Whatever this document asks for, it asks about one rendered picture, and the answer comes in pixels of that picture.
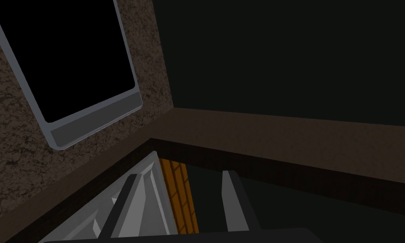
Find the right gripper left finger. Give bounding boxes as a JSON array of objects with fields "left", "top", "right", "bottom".
[{"left": 99, "top": 173, "right": 144, "bottom": 239}]

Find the white panelled door leaf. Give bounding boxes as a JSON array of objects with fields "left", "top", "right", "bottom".
[{"left": 37, "top": 150, "right": 178, "bottom": 243}]

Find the grey framed dark window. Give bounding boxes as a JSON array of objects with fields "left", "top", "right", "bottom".
[{"left": 0, "top": 0, "right": 143, "bottom": 151}]

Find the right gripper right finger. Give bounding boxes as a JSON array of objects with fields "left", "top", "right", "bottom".
[{"left": 221, "top": 170, "right": 262, "bottom": 232}]

